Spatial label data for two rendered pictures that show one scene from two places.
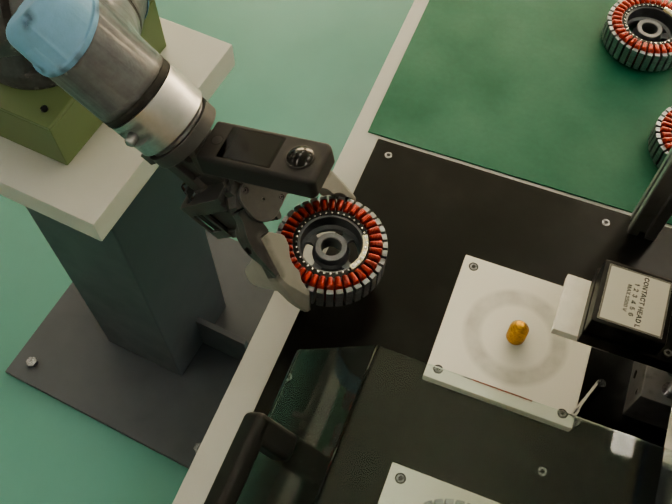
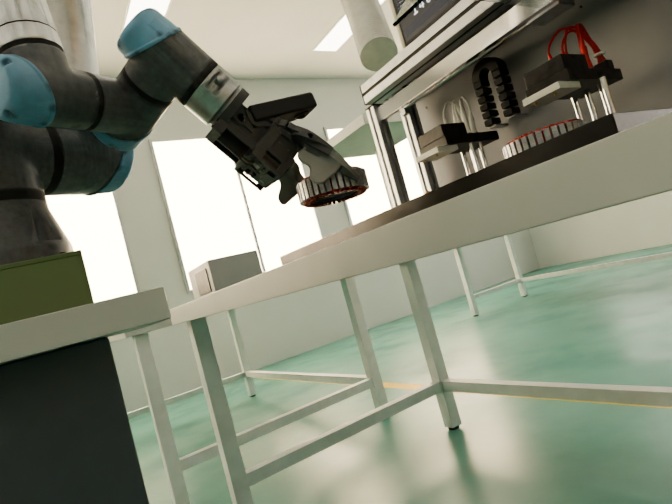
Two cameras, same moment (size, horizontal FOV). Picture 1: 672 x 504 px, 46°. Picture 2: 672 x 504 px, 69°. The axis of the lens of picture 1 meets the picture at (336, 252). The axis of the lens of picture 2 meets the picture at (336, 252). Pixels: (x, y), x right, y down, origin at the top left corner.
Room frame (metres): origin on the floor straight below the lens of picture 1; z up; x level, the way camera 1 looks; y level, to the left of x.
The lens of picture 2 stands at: (-0.04, 0.64, 0.70)
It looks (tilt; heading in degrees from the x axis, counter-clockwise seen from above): 3 degrees up; 306
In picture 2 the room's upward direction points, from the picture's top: 15 degrees counter-clockwise
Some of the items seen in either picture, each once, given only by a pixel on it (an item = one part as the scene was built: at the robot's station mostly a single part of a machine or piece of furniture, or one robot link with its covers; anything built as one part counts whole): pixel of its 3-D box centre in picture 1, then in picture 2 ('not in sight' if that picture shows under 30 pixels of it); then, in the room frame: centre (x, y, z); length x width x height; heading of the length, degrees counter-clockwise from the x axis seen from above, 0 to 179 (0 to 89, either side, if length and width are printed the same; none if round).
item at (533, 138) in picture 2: not in sight; (546, 145); (0.10, -0.10, 0.80); 0.11 x 0.11 x 0.04
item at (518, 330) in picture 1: (518, 331); not in sight; (0.33, -0.18, 0.80); 0.02 x 0.02 x 0.03
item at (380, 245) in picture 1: (331, 250); (332, 187); (0.39, 0.00, 0.84); 0.11 x 0.11 x 0.04
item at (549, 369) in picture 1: (514, 338); not in sight; (0.33, -0.18, 0.78); 0.15 x 0.15 x 0.01; 69
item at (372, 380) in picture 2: not in sight; (214, 371); (2.35, -1.19, 0.38); 1.85 x 1.10 x 0.75; 159
